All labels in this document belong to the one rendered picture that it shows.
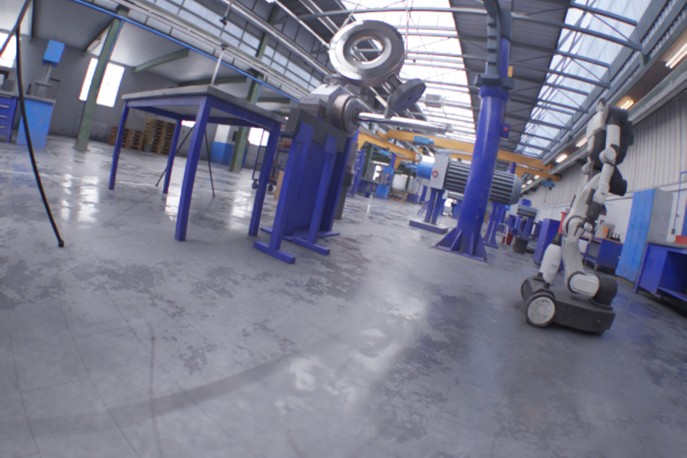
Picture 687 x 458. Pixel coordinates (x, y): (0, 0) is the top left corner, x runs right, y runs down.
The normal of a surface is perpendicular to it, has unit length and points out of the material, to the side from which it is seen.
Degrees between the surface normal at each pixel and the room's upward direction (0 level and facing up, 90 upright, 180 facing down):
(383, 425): 0
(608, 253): 90
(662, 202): 90
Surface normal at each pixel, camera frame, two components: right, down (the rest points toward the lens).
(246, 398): 0.23, -0.97
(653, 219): -0.46, -0.05
